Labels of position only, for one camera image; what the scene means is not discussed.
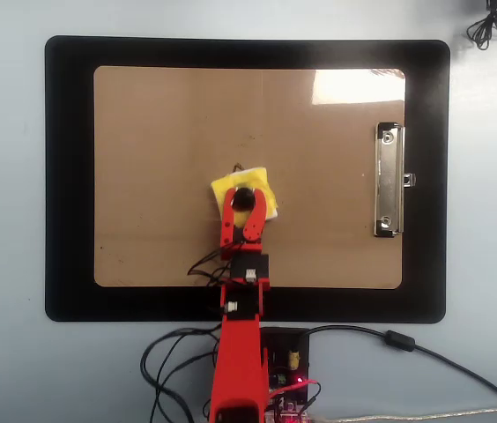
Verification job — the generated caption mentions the black servo wires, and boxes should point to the black servo wires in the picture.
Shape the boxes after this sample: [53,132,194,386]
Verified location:
[139,246,233,423]

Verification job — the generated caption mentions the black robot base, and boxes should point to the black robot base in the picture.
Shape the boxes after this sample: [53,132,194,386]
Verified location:
[259,326,312,423]

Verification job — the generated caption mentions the red wire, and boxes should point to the red wire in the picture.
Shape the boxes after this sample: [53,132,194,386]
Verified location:
[269,377,323,412]

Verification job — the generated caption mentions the black mat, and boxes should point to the black mat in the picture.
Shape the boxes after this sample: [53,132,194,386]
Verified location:
[44,35,451,325]

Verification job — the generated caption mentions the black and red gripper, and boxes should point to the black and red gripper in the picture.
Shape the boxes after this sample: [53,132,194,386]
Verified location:
[219,187,272,293]

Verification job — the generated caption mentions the yellow sponge with black knob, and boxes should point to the yellow sponge with black knob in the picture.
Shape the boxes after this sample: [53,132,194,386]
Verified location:
[210,165,282,226]

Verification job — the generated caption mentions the metal clipboard clip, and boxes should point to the metal clipboard clip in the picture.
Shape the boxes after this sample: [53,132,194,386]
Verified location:
[372,122,418,239]

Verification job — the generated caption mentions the black power cable with ferrite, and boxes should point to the black power cable with ferrite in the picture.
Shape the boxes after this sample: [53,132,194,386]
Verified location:
[304,324,497,407]

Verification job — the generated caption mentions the black coiled cable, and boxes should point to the black coiled cable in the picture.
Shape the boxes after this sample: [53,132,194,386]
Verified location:
[465,0,497,51]

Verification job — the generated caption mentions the brown clipboard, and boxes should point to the brown clipboard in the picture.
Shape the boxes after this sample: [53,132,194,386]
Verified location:
[93,65,407,291]

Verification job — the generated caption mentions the silver braided USB cable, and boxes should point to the silver braided USB cable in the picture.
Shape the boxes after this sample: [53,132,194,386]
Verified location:
[308,405,497,423]

